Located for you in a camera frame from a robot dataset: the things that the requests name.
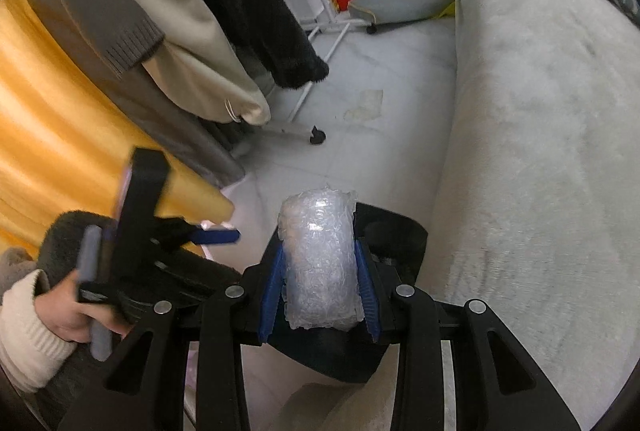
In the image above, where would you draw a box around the person's left forearm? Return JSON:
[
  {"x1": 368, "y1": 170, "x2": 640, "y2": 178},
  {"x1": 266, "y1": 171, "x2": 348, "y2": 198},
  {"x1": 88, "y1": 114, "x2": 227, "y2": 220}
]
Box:
[{"x1": 0, "y1": 268, "x2": 78, "y2": 393}]

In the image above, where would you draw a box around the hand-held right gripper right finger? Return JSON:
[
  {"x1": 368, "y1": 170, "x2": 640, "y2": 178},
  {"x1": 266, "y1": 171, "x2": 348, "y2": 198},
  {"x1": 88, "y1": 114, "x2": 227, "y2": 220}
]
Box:
[{"x1": 352, "y1": 236, "x2": 583, "y2": 431}]

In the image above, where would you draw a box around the dark teal trash bin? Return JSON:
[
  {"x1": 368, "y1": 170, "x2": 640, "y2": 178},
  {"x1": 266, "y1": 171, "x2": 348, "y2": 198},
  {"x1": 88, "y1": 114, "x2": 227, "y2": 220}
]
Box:
[{"x1": 265, "y1": 201, "x2": 430, "y2": 384}]

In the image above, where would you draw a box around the orange curtain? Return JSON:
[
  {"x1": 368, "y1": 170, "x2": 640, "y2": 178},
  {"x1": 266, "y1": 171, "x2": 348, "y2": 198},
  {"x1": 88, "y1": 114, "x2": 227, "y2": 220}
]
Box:
[{"x1": 0, "y1": 0, "x2": 236, "y2": 262}]

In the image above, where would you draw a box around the dark fuzzy clothing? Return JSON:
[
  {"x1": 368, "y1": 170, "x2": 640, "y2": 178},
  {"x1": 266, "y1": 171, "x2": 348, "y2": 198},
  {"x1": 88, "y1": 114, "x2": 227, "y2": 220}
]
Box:
[{"x1": 35, "y1": 210, "x2": 126, "y2": 292}]

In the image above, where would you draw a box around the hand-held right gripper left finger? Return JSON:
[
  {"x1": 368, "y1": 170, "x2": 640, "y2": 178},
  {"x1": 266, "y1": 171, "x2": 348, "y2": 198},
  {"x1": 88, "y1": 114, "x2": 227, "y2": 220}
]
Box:
[{"x1": 57, "y1": 243, "x2": 287, "y2": 431}]

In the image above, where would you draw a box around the grey plush bed blanket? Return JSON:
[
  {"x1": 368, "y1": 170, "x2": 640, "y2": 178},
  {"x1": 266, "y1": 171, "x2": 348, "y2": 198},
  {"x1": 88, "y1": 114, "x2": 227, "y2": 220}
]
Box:
[{"x1": 280, "y1": 0, "x2": 640, "y2": 431}]

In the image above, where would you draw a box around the person's left hand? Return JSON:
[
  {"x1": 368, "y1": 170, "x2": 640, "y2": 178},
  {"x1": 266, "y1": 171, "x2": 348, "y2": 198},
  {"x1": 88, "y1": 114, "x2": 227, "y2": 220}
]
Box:
[{"x1": 47, "y1": 271, "x2": 133, "y2": 344}]

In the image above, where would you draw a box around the clear bubble wrap roll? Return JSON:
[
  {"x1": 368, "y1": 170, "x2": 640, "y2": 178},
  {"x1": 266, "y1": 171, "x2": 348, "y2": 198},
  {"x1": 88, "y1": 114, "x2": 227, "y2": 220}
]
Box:
[{"x1": 277, "y1": 186, "x2": 368, "y2": 331}]

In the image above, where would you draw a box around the grey knit sweater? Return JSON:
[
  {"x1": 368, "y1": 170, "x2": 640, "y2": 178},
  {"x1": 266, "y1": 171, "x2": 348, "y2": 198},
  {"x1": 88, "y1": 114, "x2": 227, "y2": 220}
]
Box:
[{"x1": 30, "y1": 0, "x2": 246, "y2": 186}]

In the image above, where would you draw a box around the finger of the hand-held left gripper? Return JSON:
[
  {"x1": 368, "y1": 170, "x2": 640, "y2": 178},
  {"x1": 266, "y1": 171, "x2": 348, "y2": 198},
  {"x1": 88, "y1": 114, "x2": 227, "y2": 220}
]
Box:
[
  {"x1": 117, "y1": 148, "x2": 172, "y2": 232},
  {"x1": 150, "y1": 217, "x2": 242, "y2": 249}
]

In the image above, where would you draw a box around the grey cushioned wheeled stool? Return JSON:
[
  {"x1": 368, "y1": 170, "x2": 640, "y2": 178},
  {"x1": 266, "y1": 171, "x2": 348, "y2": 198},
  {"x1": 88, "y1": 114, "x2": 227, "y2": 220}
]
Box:
[{"x1": 347, "y1": 0, "x2": 451, "y2": 36}]

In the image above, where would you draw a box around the white clothes rack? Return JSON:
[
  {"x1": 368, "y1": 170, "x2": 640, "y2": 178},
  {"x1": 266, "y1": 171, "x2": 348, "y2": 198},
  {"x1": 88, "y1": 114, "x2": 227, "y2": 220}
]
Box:
[{"x1": 265, "y1": 0, "x2": 366, "y2": 148}]

